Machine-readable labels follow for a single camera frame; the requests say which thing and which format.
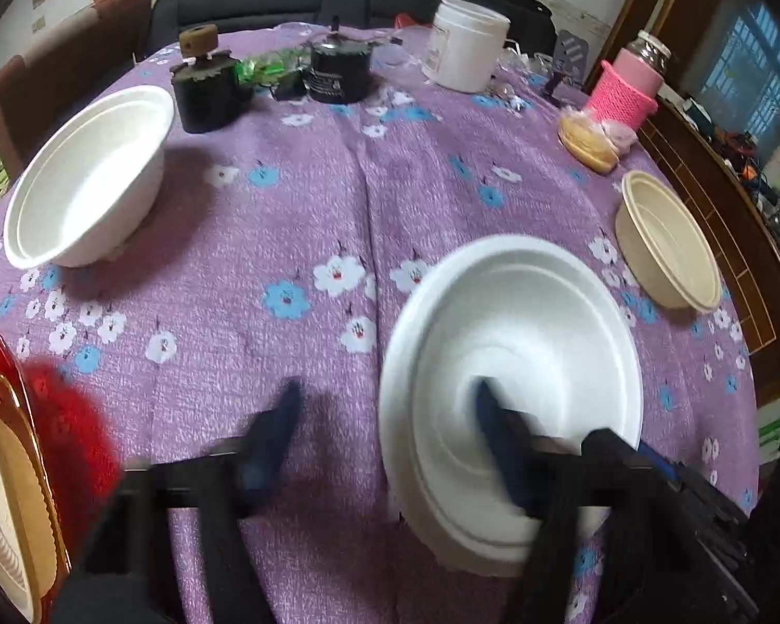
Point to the small red scalloped plate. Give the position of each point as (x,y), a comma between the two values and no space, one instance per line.
(13,412)

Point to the cream plastic bowl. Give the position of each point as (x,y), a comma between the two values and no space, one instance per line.
(28,554)
(664,247)

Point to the large red scalloped plate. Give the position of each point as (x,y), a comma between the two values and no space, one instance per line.
(80,458)

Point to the white plastic jar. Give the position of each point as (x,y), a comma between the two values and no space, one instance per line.
(465,41)

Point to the red plastic bag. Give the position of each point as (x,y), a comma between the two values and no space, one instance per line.
(404,20)

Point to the black jar with label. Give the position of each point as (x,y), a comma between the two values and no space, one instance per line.
(338,71)

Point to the green candy wrapper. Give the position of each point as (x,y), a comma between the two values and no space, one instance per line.
(269,68)

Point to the black pot with cork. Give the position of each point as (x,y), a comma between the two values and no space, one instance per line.
(204,82)

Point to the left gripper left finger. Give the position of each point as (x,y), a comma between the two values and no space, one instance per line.
(129,570)

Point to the grey phone stand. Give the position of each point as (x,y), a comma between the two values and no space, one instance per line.
(570,57)

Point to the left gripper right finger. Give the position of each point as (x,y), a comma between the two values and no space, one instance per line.
(551,485)

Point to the bagged pastry snack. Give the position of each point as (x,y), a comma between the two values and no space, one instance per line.
(597,144)

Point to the pink knit-sleeved thermos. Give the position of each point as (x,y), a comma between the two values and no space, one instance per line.
(627,90)

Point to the brown armchair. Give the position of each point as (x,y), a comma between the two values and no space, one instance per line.
(65,70)

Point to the wooden sideboard cabinet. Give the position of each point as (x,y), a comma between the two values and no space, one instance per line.
(745,249)

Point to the white foam bowl large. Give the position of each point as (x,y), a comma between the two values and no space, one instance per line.
(534,321)

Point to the purple floral tablecloth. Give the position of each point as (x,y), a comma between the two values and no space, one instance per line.
(286,245)

